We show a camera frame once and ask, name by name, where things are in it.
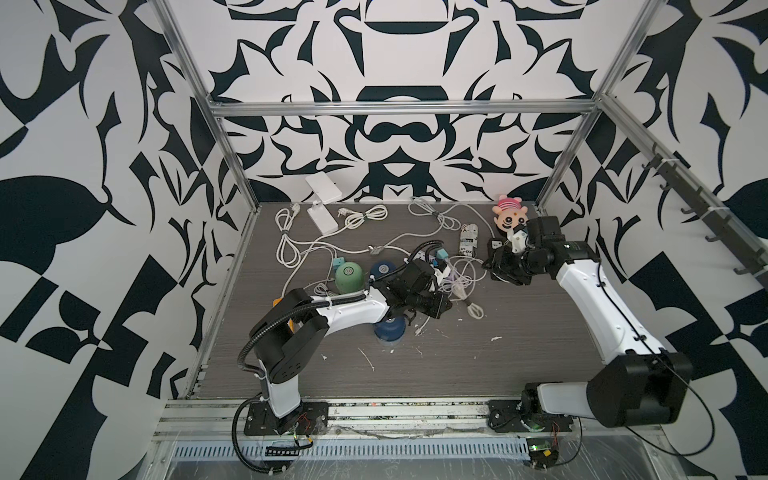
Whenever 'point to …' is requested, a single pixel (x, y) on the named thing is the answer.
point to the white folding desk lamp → (326, 191)
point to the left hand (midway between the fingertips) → (451, 299)
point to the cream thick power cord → (324, 245)
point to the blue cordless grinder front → (391, 330)
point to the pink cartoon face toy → (509, 213)
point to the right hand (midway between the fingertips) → (488, 262)
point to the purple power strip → (451, 275)
